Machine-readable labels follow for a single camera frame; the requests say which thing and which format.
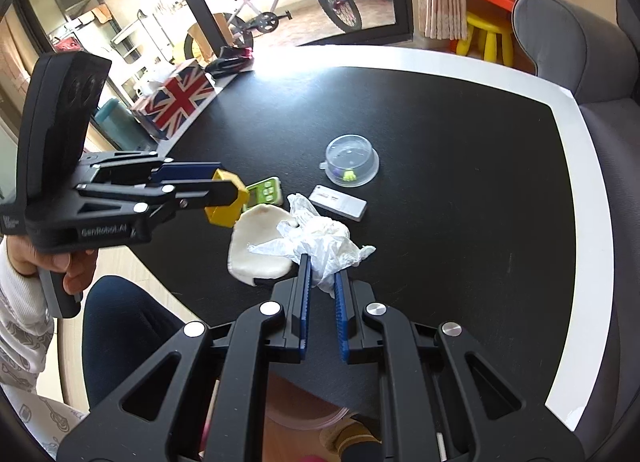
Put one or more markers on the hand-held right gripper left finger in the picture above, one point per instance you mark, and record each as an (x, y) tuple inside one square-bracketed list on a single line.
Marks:
[(306, 302)]

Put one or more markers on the white bicycle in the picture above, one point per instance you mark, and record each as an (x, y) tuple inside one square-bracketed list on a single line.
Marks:
[(260, 22)]

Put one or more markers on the yellow plastic stool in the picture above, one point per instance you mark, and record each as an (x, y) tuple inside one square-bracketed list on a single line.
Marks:
[(487, 24)]

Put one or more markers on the grey sofa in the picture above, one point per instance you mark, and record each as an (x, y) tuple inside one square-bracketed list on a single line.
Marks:
[(555, 42)]

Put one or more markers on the person's right leg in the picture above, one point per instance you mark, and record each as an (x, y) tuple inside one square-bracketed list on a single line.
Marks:
[(360, 442)]

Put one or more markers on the small pink object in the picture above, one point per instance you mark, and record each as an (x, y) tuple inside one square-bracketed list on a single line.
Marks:
[(312, 458)]

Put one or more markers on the red hanging bag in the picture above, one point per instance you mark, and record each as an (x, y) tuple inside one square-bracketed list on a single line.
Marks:
[(65, 44)]

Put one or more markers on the black cycling gloves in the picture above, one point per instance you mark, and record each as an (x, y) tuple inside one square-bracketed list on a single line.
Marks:
[(230, 62)]

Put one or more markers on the yellow toy brick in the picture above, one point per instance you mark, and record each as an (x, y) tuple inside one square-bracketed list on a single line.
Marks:
[(225, 214)]

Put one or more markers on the union flag tissue box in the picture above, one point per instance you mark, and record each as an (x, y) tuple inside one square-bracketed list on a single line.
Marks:
[(180, 97)]

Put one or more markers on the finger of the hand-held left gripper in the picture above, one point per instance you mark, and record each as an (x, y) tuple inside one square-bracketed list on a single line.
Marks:
[(190, 171), (200, 194)]

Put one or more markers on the white plastic wrap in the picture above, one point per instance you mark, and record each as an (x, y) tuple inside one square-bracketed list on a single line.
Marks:
[(320, 237)]

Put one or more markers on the green digital timer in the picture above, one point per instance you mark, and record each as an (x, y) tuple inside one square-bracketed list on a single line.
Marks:
[(265, 192)]

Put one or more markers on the white round pad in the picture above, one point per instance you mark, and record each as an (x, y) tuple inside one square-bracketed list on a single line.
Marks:
[(260, 224)]

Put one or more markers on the person's leg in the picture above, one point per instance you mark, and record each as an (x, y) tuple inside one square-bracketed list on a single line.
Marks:
[(125, 322), (360, 442)]

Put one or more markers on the black table mat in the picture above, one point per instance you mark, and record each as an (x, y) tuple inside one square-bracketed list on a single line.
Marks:
[(450, 142)]

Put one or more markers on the clear plastic cup with lid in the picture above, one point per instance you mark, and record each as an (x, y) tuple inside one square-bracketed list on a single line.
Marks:
[(350, 157)]

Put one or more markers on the person's left hand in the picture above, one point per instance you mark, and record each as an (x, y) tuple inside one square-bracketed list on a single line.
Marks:
[(80, 272)]

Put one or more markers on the person's left leg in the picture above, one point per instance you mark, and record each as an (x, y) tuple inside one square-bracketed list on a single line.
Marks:
[(125, 322)]

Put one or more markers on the pink translucent bin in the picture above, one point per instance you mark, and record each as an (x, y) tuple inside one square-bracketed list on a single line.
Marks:
[(325, 419)]

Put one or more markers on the teal thermos bottle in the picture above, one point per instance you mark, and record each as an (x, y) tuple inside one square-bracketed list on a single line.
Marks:
[(120, 124)]

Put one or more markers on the person's patterned white top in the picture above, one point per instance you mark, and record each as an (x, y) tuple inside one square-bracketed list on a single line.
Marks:
[(30, 432)]

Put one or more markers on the white metal shelf rack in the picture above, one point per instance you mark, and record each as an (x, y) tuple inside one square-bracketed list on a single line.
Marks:
[(130, 37)]

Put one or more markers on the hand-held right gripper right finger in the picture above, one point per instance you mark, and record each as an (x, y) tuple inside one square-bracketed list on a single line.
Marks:
[(341, 312)]

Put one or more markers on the white rectangular test kit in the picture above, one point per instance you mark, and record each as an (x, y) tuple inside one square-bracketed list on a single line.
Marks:
[(340, 202)]

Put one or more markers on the cardboard box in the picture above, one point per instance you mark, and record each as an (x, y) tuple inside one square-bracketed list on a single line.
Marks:
[(212, 37)]

